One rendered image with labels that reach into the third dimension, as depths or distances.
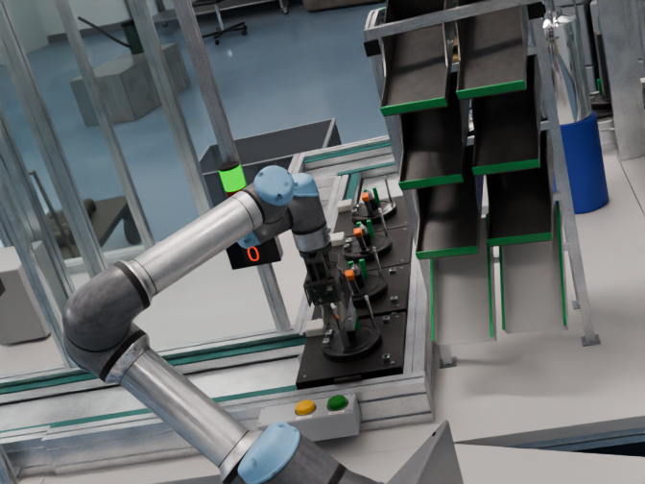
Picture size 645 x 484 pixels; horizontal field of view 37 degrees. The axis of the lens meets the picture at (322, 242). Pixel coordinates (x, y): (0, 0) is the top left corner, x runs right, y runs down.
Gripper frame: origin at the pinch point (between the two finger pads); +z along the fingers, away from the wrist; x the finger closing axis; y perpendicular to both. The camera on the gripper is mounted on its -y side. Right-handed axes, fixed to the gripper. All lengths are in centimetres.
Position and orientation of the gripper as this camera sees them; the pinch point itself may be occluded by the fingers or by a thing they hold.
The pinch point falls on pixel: (339, 322)
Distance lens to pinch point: 210.9
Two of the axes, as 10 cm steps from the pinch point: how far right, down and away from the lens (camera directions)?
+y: -1.2, 4.3, -9.0
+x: 9.6, -1.8, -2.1
